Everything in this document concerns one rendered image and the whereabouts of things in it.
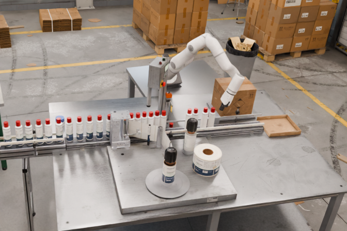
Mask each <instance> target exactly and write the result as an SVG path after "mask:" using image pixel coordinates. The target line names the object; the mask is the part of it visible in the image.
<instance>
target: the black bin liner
mask: <svg viewBox="0 0 347 231"><path fill-rule="evenodd" d="M244 40H245V39H241V38H240V42H241V43H243V42H244ZM250 49H251V51H250V52H247V51H240V50H237V49H234V47H233V44H232V41H231V39H230V40H228V41H227V44H226V50H227V52H228V53H230V54H233V55H236V56H244V57H255V56H256V55H257V54H258V51H259V45H258V44H257V43H255V42H254V43H253V45H252V47H251V48H250Z"/></svg>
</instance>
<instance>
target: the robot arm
mask: <svg viewBox="0 0 347 231"><path fill-rule="evenodd" d="M204 47H207V48H208V49H209V50H210V51H211V53H212V54H213V56H214V58H215V59H216V61H217V63H218V64H219V66H220V68H221V69H222V70H223V71H225V72H227V73H228V74H229V75H230V77H231V78H232V80H231V82H230V84H229V86H228V88H227V90H226V91H225V92H224V94H223V95H222V97H221V101H222V104H221V106H220V108H219V110H221V111H223V110H224V108H225V107H228V106H229V105H230V104H231V102H232V100H233V97H234V95H236V93H237V91H238V89H239V88H240V86H241V84H242V83H243V81H244V79H245V78H244V76H242V75H241V74H240V73H239V71H238V70H237V68H236V67H235V66H234V65H232V64H231V62H230V61H229V59H228V57H227V55H226V54H225V52H224V50H223V49H222V47H221V45H220V43H219V42H218V41H217V40H216V39H215V38H213V37H212V36H211V35H210V34H209V33H206V34H203V35H201V36H199V37H197V38H195V39H194V40H192V41H190V42H189V43H188V44H187V48H186V49H185V50H183V51H182V52H180V53H179V54H177V55H176V56H174V57H173V58H172V59H171V61H170V64H169V65H168V75H167V84H171V83H173V82H174V81H175V80H176V79H177V74H178V73H179V72H180V71H181V70H182V69H183V68H185V67H186V66H188V65H189V64H190V63H191V62H192V61H193V59H194V56H195V55H196V54H197V53H198V51H199V50H201V49H202V48H204Z"/></svg>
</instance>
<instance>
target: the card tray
mask: <svg viewBox="0 0 347 231"><path fill-rule="evenodd" d="M257 121H259V122H260V123H264V125H263V127H264V131H265V132H266V134H267V135H268V136H269V137H279V136H289V135H300V134H301V129H300V128H299V127H298V126H297V125H296V124H295V123H294V121H293V120H292V119H291V118H290V117H289V116H288V115H287V114H282V115H270V116H262V117H257Z"/></svg>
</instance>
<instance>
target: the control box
mask: <svg viewBox="0 0 347 231"><path fill-rule="evenodd" d="M162 59H163V58H162V57H156V58H155V59H154V60H153V61H152V62H151V63H150V64H149V74H148V87H150V88H153V89H158V90H159V89H160V88H161V87H162V86H163V85H161V83H163V82H166V81H167V76H166V77H165V78H164V74H165V73H166V72H164V69H165V65H166V64H167V63H168V62H169V60H168V59H165V61H162ZM160 61H161V62H162V65H159V62H160ZM167 70H168V69H167ZM167 70H166V71H167Z"/></svg>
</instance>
